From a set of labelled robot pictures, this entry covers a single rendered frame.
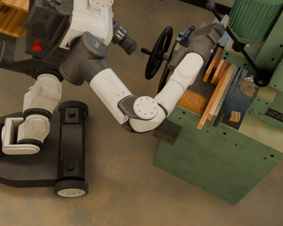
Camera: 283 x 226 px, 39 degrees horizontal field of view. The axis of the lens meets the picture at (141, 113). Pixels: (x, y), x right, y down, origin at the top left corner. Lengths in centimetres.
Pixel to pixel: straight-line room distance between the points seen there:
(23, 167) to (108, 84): 128
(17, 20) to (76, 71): 174
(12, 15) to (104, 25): 170
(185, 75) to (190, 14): 209
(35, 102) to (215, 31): 92
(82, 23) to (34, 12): 16
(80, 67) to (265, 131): 98
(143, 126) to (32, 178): 125
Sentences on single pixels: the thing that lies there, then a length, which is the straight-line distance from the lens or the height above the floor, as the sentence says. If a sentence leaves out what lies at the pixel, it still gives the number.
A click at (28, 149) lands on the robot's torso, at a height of 30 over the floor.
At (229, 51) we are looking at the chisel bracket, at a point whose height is 107.
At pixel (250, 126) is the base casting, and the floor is 80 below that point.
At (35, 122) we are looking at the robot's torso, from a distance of 201.
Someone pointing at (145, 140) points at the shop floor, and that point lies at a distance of 266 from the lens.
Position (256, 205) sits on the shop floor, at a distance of 267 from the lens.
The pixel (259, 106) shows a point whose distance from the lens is 171.
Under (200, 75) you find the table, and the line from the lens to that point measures 187.
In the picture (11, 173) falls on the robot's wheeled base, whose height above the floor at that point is 17.
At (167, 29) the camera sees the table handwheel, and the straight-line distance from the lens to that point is 194.
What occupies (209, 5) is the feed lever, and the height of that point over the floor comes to 138.
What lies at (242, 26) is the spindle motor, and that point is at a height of 128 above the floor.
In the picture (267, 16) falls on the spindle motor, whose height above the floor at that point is 135.
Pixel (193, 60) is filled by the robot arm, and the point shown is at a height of 134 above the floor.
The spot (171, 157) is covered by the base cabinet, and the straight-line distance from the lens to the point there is 238.
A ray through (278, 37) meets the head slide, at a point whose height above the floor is 129.
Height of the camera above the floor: 239
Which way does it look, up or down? 60 degrees down
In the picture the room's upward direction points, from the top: 11 degrees clockwise
